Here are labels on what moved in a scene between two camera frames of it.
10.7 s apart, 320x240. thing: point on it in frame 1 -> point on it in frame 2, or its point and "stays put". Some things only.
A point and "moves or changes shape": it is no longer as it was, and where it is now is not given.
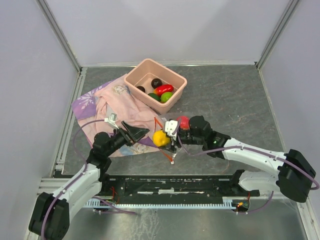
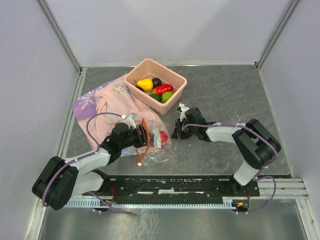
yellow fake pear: [160, 138] -> [147, 84]
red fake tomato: [184, 121] moves or changes shape
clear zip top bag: [170, 133] moves or changes shape
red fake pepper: [163, 88] stays put
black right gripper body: [180, 139] -> [187, 132]
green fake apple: [166, 96] stays put
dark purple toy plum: [156, 82] stays put
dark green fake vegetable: [155, 96] stays put
